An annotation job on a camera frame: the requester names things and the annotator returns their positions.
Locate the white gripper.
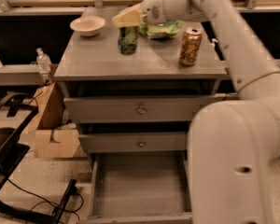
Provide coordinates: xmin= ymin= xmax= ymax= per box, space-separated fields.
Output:
xmin=112 ymin=0 xmax=193 ymax=28

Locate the green soda can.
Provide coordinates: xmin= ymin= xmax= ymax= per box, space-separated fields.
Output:
xmin=118 ymin=26 xmax=138 ymax=55

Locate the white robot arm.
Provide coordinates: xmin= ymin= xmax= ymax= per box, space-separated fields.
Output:
xmin=113 ymin=0 xmax=280 ymax=224

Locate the grey wooden drawer cabinet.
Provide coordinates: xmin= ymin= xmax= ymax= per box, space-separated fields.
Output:
xmin=53 ymin=7 xmax=231 ymax=161

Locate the gold patterned soda can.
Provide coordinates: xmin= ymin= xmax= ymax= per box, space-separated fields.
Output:
xmin=179 ymin=27 xmax=202 ymax=66

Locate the grey top drawer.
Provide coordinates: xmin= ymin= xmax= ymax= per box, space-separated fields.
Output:
xmin=64 ymin=94 xmax=225 ymax=123

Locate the grey middle drawer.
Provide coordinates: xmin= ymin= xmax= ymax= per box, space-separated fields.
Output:
xmin=79 ymin=132 xmax=187 ymax=153

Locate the grey open bottom drawer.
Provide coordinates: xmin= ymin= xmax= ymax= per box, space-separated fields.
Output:
xmin=78 ymin=151 xmax=192 ymax=224

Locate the green chip bag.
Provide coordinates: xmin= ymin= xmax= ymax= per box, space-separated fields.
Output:
xmin=138 ymin=21 xmax=182 ymax=39

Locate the white ceramic bowl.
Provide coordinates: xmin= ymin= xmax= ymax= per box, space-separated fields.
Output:
xmin=70 ymin=16 xmax=105 ymax=37

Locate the white spray bottle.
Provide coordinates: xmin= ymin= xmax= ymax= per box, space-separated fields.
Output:
xmin=211 ymin=38 xmax=218 ymax=49

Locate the clear plastic bottle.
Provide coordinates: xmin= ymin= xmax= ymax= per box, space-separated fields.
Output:
xmin=36 ymin=48 xmax=51 ymax=72

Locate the brown cardboard box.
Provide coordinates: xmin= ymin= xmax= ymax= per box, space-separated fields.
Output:
xmin=24 ymin=83 xmax=85 ymax=159

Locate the black metal stand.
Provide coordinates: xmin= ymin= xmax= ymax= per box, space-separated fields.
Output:
xmin=0 ymin=91 xmax=77 ymax=224

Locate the black floor cable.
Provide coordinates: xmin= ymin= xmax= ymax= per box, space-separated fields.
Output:
xmin=7 ymin=177 xmax=85 ymax=221

